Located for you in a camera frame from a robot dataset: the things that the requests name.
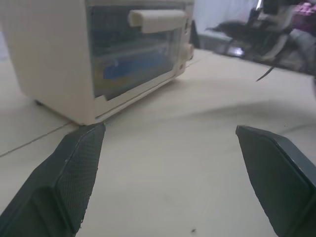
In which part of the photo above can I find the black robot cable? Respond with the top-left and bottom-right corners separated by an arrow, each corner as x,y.
255,34 -> 284,82

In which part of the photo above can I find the black upright panel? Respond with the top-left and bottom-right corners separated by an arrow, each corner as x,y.
191,19 -> 201,49

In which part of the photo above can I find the glass oven door with handle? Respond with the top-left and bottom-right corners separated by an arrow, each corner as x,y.
85,0 -> 194,102

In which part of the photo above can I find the purple object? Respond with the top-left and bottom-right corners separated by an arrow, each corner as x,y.
292,1 -> 316,33

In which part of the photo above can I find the cream toaster oven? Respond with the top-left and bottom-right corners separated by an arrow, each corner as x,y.
0,0 -> 195,126

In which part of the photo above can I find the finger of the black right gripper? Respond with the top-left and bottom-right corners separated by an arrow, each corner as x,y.
204,21 -> 248,35

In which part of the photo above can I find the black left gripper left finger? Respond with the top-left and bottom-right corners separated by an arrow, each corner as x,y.
0,122 -> 107,237

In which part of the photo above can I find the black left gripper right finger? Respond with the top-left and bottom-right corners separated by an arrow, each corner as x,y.
235,125 -> 316,237

